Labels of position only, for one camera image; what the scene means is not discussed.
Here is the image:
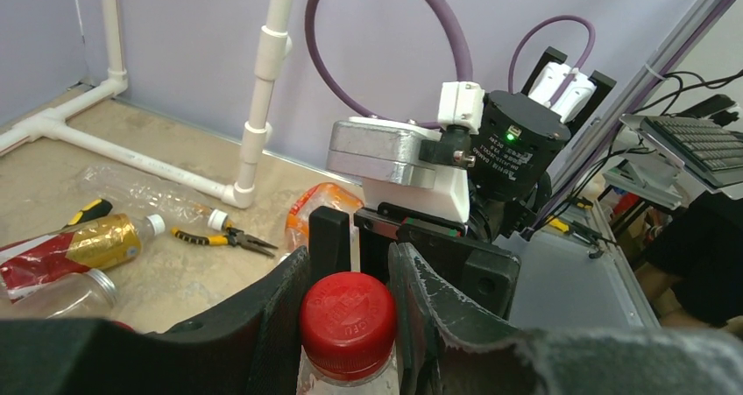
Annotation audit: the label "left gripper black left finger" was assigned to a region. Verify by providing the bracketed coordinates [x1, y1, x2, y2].
[1, 248, 311, 394]

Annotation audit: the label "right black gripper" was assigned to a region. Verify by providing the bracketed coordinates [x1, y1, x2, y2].
[308, 201, 553, 318]

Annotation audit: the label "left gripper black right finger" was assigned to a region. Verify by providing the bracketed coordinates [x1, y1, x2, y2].
[387, 243, 742, 394]

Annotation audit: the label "red cap small bottle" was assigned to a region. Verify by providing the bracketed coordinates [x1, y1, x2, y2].
[296, 272, 400, 394]

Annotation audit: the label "orange drink bottle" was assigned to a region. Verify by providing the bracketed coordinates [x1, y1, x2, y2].
[285, 182, 364, 253]

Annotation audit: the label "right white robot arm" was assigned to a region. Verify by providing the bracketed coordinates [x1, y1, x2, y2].
[327, 48, 615, 318]

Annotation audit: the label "large clear bottle white cap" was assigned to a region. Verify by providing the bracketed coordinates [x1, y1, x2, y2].
[1, 269, 118, 320]

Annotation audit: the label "red gold snack wrapper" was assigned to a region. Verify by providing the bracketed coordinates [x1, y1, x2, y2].
[1, 214, 166, 302]

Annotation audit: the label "crumpled clear bottle white cap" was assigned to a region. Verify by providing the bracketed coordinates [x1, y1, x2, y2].
[76, 163, 233, 231]

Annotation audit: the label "yellow black screwdriver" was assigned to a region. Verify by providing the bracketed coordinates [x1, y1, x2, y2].
[62, 199, 113, 229]

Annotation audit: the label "black computer keyboard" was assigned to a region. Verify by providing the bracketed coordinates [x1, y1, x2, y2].
[640, 116, 742, 189]

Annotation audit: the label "white PVC diagonal pole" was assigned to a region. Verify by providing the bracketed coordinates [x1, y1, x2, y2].
[229, 0, 294, 208]

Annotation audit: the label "yellow handle pliers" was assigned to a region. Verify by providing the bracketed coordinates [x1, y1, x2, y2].
[171, 227, 278, 257]

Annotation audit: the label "white PVC pipe frame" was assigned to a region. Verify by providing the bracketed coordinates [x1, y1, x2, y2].
[1, 0, 265, 208]

